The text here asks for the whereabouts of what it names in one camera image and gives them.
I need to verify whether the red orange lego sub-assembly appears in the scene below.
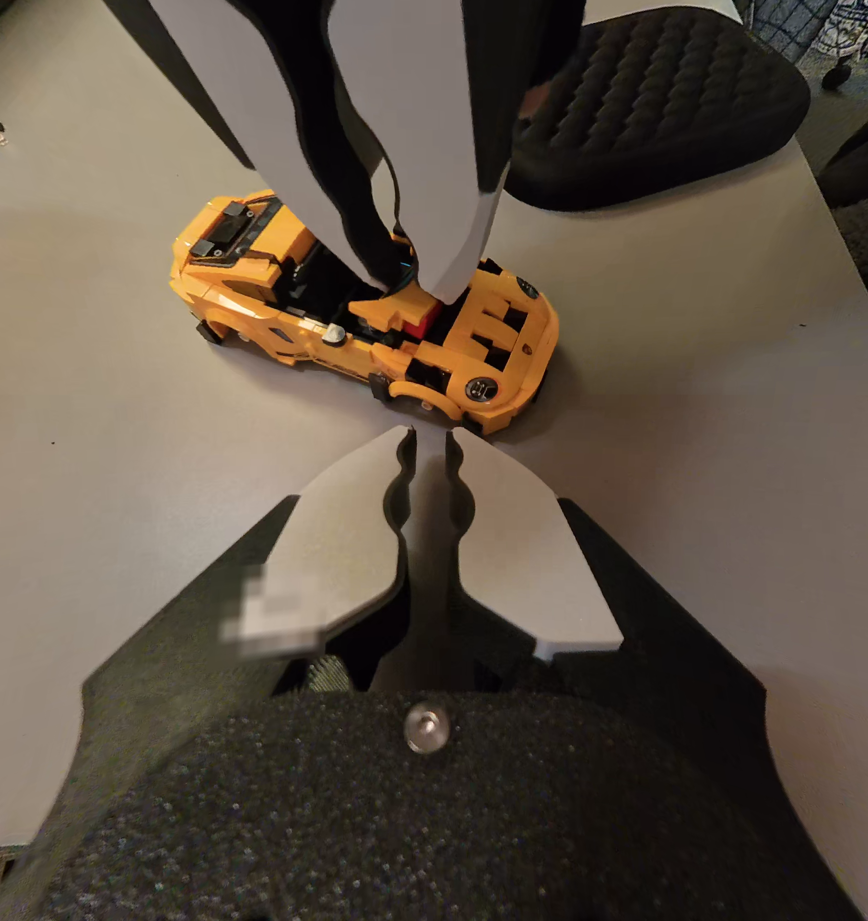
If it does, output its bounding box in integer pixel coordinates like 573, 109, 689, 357
348, 283, 446, 341

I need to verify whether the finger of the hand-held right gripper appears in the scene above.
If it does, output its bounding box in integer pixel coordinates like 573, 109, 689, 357
326, 0, 510, 305
103, 0, 413, 294

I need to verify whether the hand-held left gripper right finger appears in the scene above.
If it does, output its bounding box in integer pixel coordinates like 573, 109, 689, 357
445, 429, 624, 670

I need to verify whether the person's right hand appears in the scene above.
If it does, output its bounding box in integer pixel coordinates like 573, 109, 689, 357
520, 0, 586, 118

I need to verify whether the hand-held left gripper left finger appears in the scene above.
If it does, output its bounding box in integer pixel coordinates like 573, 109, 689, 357
260, 425, 415, 685

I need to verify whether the yellow lego car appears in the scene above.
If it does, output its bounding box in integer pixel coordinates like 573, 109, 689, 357
169, 190, 559, 437

